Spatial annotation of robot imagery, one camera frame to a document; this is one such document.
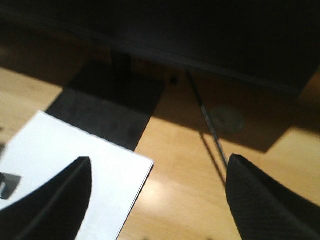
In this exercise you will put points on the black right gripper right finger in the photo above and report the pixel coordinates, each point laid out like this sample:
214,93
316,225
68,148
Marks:
264,209

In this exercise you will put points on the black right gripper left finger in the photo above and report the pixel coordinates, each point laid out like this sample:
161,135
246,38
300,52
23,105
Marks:
55,211

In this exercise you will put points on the black stapler with orange label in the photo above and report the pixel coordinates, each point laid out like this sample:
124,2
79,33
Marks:
8,184

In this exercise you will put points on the white paper sheets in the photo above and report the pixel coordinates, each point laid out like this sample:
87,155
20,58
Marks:
45,146

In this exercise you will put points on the round grey desk grommet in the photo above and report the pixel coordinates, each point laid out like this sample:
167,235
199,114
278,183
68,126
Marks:
227,119

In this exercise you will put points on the wooden desk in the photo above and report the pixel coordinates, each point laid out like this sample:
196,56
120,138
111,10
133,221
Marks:
184,197

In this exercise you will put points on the black monitor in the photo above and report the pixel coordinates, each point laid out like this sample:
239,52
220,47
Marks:
271,43

